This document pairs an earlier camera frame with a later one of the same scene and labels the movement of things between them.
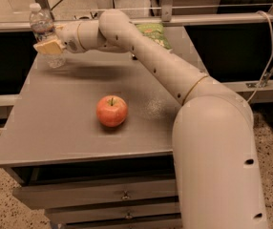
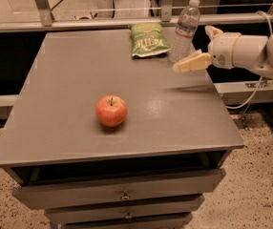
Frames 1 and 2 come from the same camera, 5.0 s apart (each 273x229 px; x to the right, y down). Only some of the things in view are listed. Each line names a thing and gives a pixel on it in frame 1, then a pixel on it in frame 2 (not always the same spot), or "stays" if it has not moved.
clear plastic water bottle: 41,26 -> 181,41
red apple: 112,111 stays
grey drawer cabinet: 92,141 stays
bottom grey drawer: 173,223 stays
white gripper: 70,37 -> 222,51
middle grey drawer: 94,213 stays
